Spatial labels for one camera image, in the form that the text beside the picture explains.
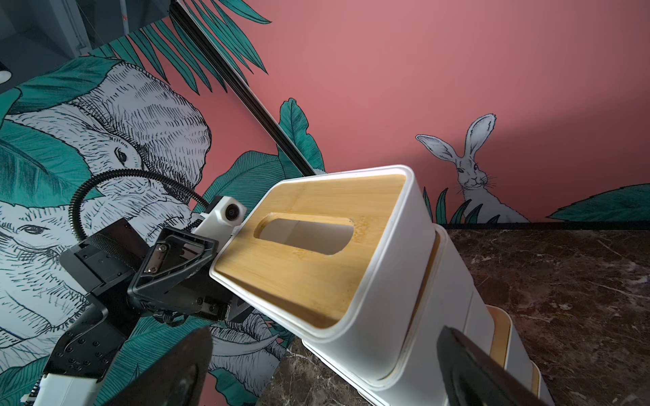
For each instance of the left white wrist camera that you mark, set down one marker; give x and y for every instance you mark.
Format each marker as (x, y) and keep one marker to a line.
(221, 219)

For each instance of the edge bamboo tissue box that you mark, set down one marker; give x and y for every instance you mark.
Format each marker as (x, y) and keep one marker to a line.
(447, 299)

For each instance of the grey lid tissue box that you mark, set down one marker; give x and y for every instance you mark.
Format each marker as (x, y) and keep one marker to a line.
(508, 350)

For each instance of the left black frame post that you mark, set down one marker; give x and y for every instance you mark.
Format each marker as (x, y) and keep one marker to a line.
(215, 54)

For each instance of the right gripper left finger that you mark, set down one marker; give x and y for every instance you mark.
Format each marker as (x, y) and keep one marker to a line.
(175, 379)

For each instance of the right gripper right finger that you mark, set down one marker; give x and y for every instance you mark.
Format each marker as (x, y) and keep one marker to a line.
(472, 377)

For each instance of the small bamboo lid tissue box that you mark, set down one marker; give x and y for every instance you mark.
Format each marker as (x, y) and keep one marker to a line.
(338, 260)

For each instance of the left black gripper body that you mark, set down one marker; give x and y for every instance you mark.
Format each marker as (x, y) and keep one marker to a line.
(174, 283)

